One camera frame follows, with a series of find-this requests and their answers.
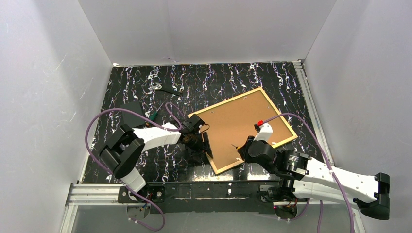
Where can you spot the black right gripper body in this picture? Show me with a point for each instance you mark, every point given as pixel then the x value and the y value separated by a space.
pixel 246 151

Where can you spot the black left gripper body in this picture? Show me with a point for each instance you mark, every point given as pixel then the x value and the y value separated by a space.
pixel 202 146

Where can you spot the aluminium rail right side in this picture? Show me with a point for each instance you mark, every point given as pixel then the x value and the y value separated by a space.
pixel 303 80

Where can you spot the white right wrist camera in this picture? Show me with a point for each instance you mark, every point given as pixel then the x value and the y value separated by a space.
pixel 264 131

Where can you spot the aluminium rail front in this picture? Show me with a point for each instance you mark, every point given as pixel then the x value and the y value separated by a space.
pixel 92 194

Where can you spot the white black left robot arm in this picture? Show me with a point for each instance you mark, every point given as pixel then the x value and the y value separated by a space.
pixel 123 149

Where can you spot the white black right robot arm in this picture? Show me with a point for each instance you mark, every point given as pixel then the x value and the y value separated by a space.
pixel 304 177

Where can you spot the black small tool on table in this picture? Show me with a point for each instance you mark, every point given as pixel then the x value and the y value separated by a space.
pixel 157 86

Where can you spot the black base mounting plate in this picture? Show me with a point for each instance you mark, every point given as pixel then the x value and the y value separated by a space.
pixel 204 197

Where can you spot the aluminium rail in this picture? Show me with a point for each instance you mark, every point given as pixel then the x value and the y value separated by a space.
pixel 303 80
pixel 92 194

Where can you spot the green wooden photo frame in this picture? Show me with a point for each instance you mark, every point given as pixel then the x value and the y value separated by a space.
pixel 231 121

